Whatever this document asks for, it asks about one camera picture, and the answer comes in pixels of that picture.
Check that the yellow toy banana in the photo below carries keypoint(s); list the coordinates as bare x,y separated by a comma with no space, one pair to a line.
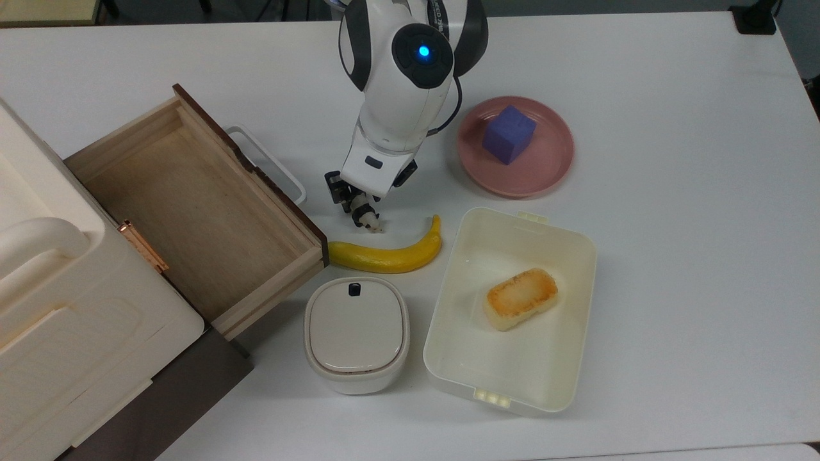
384,259

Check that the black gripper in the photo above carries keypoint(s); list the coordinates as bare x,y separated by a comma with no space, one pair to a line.
334,187

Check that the light wooden drawer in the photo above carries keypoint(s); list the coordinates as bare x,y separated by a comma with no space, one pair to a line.
192,218

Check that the purple foam cube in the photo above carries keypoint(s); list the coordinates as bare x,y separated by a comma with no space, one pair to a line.
509,134

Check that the dark wood cabinet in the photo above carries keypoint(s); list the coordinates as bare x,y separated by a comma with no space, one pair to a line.
192,397

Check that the toasted bread toy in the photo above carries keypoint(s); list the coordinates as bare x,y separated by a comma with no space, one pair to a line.
520,299

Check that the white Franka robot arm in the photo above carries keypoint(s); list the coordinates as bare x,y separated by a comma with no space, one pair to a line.
397,96

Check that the orange box latch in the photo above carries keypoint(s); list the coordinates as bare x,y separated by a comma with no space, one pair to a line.
144,246

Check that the black stand base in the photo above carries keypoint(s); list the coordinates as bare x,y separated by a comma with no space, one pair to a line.
756,19

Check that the white lidded rounded container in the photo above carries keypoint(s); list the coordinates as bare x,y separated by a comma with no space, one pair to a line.
357,333

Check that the small panda toy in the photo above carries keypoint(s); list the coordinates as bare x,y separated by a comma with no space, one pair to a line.
375,224

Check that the pink plastic plate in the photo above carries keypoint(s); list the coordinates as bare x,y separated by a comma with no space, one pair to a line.
544,166

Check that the wooden side desk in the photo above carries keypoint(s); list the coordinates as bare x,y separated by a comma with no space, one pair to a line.
45,11

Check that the cream open plastic container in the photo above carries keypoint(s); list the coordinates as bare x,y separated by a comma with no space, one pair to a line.
512,365

